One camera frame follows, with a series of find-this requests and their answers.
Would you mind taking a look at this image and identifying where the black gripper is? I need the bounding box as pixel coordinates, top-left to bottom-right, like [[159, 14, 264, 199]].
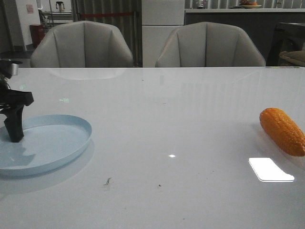
[[0, 59, 34, 143]]

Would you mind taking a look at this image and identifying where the light blue round plate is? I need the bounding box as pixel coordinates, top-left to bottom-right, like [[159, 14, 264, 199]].
[[0, 114, 92, 177]]

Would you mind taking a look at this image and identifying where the orange plastic corn cob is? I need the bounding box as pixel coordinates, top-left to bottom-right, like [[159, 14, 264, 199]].
[[259, 107, 305, 157]]

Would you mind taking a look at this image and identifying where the red trash bin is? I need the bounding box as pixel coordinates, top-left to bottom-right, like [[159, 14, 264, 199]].
[[30, 24, 45, 48]]

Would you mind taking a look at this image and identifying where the left grey upholstered armchair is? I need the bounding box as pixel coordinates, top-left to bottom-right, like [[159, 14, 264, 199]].
[[30, 21, 133, 68]]

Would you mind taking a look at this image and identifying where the grey upholstered armchair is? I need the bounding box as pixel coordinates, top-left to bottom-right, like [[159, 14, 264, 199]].
[[30, 21, 133, 68], [155, 22, 265, 68]]

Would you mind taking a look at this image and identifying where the metal trolley in background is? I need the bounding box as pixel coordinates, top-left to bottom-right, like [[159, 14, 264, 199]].
[[38, 10, 73, 29]]

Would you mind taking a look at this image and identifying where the red barrier belt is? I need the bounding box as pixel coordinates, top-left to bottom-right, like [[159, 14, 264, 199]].
[[80, 11, 134, 18]]

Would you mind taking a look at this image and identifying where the white drawer cabinet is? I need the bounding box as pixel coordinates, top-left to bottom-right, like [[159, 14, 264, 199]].
[[142, 0, 184, 68]]

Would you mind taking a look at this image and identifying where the right grey upholstered armchair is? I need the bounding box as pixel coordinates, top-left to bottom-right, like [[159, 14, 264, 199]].
[[155, 22, 265, 68]]

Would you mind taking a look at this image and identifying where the fruit bowl on counter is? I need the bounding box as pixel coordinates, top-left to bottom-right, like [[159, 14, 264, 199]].
[[239, 0, 262, 9]]

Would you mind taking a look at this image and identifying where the dark grey kitchen counter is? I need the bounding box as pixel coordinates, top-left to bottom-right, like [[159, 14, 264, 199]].
[[184, 8, 305, 61]]

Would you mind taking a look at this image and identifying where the dark side table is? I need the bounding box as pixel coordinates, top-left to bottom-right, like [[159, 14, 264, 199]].
[[266, 22, 305, 66]]

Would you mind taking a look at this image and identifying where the beige cushion at right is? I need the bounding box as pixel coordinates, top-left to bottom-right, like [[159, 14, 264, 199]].
[[279, 50, 305, 67]]

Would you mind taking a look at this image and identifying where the pink wall notice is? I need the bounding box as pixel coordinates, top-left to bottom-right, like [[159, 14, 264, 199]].
[[26, 4, 33, 14]]

